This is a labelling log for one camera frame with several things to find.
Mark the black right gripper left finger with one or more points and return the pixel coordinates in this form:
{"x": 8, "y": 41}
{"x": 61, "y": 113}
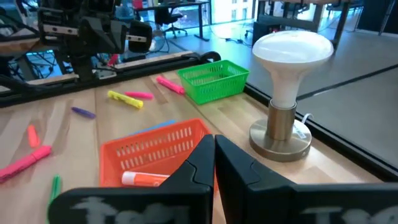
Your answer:
{"x": 186, "y": 199}

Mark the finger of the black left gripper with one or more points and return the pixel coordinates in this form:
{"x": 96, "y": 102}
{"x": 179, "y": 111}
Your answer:
{"x": 93, "y": 34}
{"x": 115, "y": 35}

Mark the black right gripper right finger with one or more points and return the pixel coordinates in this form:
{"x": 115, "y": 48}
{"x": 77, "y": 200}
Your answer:
{"x": 255, "y": 199}

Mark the pale yellow Sharpie highlighter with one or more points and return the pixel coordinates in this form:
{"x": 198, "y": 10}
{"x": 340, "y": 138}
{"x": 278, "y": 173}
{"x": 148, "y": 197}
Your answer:
{"x": 124, "y": 99}

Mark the small pink marker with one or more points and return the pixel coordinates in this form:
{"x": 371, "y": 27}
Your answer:
{"x": 140, "y": 95}

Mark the small purple marker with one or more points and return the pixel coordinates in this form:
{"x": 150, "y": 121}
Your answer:
{"x": 83, "y": 112}

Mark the blue marker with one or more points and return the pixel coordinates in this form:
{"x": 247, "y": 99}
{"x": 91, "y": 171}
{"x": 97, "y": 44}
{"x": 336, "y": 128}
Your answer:
{"x": 155, "y": 126}

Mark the small orange marker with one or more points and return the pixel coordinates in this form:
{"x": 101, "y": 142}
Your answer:
{"x": 33, "y": 137}

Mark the pink highlighter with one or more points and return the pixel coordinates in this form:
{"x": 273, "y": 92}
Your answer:
{"x": 25, "y": 163}
{"x": 171, "y": 85}

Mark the green marker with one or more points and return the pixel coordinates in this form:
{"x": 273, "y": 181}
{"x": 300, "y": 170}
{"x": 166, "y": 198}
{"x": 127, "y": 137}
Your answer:
{"x": 55, "y": 186}

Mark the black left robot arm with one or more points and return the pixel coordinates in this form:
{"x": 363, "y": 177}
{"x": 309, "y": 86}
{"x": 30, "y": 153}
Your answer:
{"x": 84, "y": 67}

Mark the orange and white marker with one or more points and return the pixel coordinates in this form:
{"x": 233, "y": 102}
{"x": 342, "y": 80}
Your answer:
{"x": 143, "y": 180}

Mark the black office chair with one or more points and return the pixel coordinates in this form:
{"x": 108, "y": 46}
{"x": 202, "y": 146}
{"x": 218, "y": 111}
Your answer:
{"x": 168, "y": 18}

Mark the orange plastic basket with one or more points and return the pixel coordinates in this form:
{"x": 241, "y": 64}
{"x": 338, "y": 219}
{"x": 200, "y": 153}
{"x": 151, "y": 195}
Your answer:
{"x": 140, "y": 168}

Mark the black office desk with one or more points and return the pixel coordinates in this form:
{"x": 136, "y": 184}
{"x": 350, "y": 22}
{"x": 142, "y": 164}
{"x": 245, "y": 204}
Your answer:
{"x": 200, "y": 21}

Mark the green plastic basket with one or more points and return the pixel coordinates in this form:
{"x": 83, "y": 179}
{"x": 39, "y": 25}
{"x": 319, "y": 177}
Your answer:
{"x": 217, "y": 90}

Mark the white bulb lamp brass base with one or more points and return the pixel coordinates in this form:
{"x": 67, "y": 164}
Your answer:
{"x": 289, "y": 53}

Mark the black box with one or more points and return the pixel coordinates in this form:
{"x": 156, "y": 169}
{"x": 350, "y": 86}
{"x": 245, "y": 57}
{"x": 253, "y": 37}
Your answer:
{"x": 267, "y": 26}

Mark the wooden top office desk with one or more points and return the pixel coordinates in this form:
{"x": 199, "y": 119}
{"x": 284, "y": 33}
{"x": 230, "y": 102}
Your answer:
{"x": 342, "y": 18}

